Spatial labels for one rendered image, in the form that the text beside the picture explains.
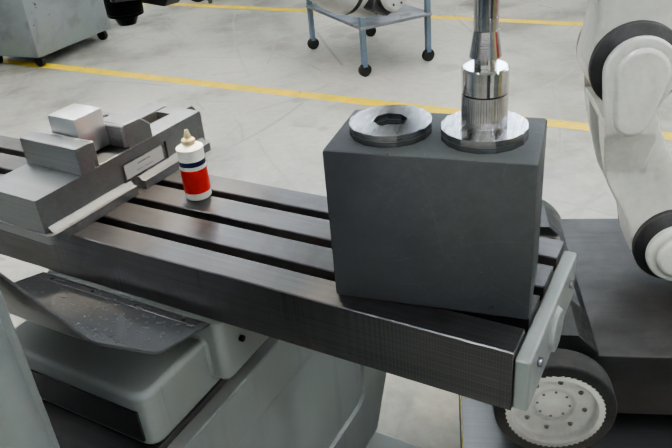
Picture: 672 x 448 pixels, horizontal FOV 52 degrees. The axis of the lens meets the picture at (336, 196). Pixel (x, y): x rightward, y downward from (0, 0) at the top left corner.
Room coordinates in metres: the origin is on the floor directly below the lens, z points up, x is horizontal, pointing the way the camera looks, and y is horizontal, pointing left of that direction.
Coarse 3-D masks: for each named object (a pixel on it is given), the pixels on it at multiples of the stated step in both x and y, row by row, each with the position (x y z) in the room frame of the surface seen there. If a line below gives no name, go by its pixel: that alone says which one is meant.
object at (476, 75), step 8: (464, 64) 0.67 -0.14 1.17; (472, 64) 0.67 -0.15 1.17; (504, 64) 0.66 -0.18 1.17; (464, 72) 0.65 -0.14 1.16; (472, 72) 0.65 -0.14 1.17; (480, 72) 0.64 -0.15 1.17; (488, 72) 0.64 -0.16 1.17; (496, 72) 0.64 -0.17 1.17; (504, 72) 0.64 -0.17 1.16; (472, 80) 0.64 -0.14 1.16; (480, 80) 0.64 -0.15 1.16; (488, 80) 0.64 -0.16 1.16; (496, 80) 0.64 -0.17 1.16
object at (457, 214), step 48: (336, 144) 0.67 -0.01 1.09; (384, 144) 0.65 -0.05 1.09; (432, 144) 0.65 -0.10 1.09; (480, 144) 0.62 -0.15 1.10; (528, 144) 0.63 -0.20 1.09; (336, 192) 0.66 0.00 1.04; (384, 192) 0.64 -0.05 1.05; (432, 192) 0.62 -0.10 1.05; (480, 192) 0.60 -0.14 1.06; (528, 192) 0.59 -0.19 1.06; (336, 240) 0.66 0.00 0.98; (384, 240) 0.64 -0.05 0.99; (432, 240) 0.62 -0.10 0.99; (480, 240) 0.60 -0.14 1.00; (528, 240) 0.59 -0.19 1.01; (336, 288) 0.66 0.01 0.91; (384, 288) 0.64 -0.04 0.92; (432, 288) 0.62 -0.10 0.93; (480, 288) 0.60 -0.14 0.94; (528, 288) 0.59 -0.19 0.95
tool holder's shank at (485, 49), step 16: (480, 0) 0.65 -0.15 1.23; (496, 0) 0.65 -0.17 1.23; (480, 16) 0.65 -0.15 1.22; (496, 16) 0.65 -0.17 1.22; (480, 32) 0.65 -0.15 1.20; (496, 32) 0.65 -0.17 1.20; (480, 48) 0.65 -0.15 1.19; (496, 48) 0.65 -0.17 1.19; (480, 64) 0.65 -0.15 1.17; (496, 64) 0.65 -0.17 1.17
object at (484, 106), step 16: (464, 80) 0.65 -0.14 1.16; (464, 96) 0.65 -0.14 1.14; (480, 96) 0.64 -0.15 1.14; (496, 96) 0.64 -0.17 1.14; (464, 112) 0.65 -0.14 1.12; (480, 112) 0.64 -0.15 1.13; (496, 112) 0.64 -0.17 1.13; (464, 128) 0.65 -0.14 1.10; (480, 128) 0.64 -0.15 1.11; (496, 128) 0.64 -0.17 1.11
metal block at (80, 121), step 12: (72, 108) 1.01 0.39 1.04; (84, 108) 1.01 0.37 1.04; (96, 108) 1.00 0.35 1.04; (60, 120) 0.98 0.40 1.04; (72, 120) 0.96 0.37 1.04; (84, 120) 0.97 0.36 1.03; (96, 120) 0.99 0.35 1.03; (60, 132) 0.98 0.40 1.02; (72, 132) 0.97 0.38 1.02; (84, 132) 0.97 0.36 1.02; (96, 132) 0.99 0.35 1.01; (96, 144) 0.98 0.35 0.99
